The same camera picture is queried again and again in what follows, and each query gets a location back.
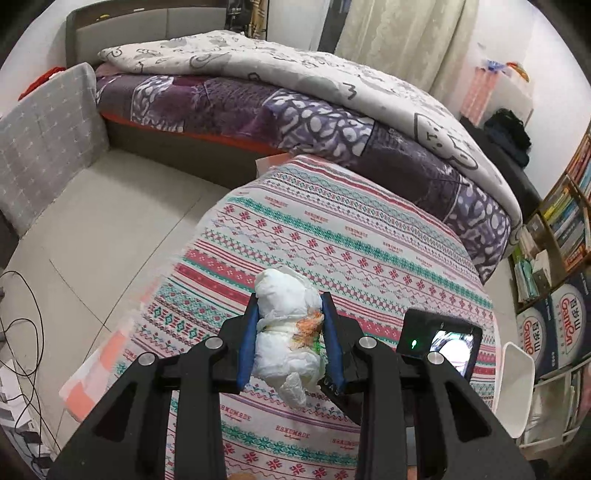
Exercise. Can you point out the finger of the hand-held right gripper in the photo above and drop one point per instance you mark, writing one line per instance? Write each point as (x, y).
(344, 405)

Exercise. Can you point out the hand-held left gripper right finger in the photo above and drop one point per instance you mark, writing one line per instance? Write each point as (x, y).
(333, 346)

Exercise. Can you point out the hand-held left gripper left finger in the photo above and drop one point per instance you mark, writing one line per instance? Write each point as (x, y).
(247, 350)

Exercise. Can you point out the white wrapper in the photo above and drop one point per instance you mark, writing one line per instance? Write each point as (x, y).
(281, 323)

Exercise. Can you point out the white plastic bin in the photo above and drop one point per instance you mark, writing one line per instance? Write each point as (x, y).
(513, 387)

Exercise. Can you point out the pink teal striped cloth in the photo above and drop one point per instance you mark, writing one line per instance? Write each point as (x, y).
(346, 240)

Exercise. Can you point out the blue white carton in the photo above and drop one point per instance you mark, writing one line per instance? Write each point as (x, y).
(531, 334)
(572, 318)

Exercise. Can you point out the wooden bookshelf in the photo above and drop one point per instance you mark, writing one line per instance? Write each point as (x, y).
(549, 258)

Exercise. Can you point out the row of books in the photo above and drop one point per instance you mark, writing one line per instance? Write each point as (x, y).
(570, 217)

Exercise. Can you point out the black clothes pile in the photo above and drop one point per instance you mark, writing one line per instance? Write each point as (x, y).
(508, 134)

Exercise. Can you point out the pink checked towel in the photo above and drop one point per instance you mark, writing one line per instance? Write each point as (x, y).
(480, 94)

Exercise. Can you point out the purple patterned blanket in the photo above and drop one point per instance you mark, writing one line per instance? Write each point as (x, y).
(231, 106)

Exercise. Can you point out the white cabinet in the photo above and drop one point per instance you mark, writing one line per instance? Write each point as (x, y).
(519, 92)

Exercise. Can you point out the pale grey printed quilt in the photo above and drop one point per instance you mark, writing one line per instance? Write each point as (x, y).
(323, 69)

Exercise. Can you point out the grey checked cushion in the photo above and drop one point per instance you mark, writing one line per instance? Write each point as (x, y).
(51, 138)

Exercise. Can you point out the beige curtain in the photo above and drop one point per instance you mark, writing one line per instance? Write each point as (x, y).
(406, 37)

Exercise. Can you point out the red cloth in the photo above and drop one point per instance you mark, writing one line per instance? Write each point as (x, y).
(44, 81)

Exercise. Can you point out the grey upholstered bed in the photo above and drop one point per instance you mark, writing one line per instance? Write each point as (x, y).
(138, 27)

